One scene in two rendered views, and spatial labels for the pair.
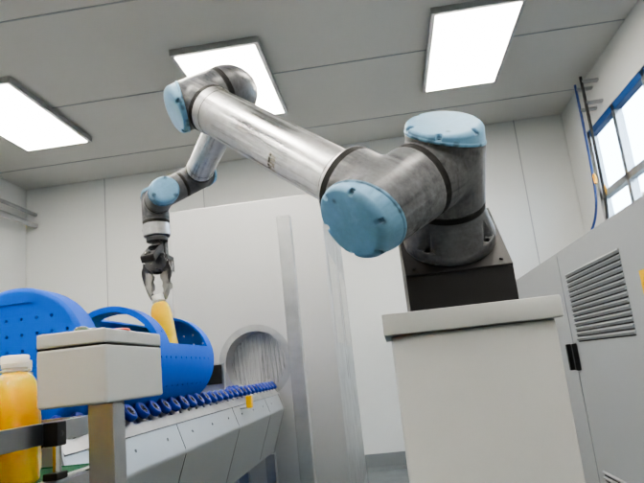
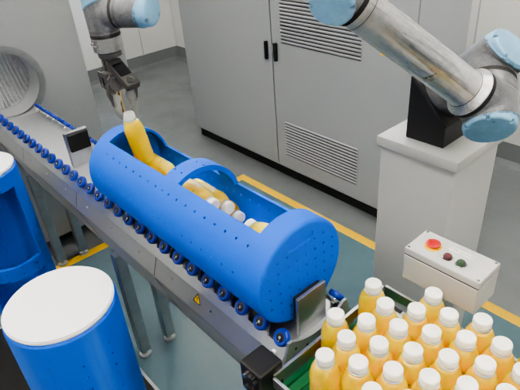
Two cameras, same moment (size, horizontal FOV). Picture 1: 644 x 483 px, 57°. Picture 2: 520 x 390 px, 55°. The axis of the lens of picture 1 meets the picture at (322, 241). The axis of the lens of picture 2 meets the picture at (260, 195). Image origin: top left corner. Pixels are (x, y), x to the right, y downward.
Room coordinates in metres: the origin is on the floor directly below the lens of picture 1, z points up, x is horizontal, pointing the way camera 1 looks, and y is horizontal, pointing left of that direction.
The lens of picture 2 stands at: (0.56, 1.33, 1.91)
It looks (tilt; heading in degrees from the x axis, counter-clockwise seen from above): 32 degrees down; 316
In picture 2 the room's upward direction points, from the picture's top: 5 degrees counter-clockwise
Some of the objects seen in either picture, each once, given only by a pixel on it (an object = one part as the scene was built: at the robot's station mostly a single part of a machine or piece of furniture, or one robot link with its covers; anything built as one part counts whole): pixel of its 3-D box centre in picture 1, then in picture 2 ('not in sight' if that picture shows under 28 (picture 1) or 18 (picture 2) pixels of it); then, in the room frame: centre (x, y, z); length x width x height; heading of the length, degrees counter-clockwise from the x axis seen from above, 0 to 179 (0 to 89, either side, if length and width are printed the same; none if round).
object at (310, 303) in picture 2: not in sight; (309, 306); (1.14, 0.62, 0.99); 0.10 x 0.02 x 0.12; 85
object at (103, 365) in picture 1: (105, 366); (449, 269); (0.91, 0.34, 1.05); 0.20 x 0.10 x 0.10; 175
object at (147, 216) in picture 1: (155, 206); (100, 14); (1.95, 0.55, 1.61); 0.10 x 0.09 x 0.12; 27
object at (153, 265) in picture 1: (158, 255); (113, 70); (1.96, 0.55, 1.44); 0.09 x 0.08 x 0.12; 175
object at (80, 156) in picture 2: (212, 383); (80, 147); (2.47, 0.50, 1.00); 0.10 x 0.04 x 0.15; 85
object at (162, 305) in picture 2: not in sight; (159, 291); (2.18, 0.46, 0.31); 0.06 x 0.06 x 0.63; 85
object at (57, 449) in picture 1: (55, 450); not in sight; (0.90, 0.42, 0.94); 0.03 x 0.02 x 0.08; 175
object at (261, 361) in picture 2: not in sight; (264, 374); (1.11, 0.82, 0.95); 0.10 x 0.07 x 0.10; 85
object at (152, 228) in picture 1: (155, 231); (107, 44); (1.95, 0.55, 1.52); 0.10 x 0.09 x 0.05; 85
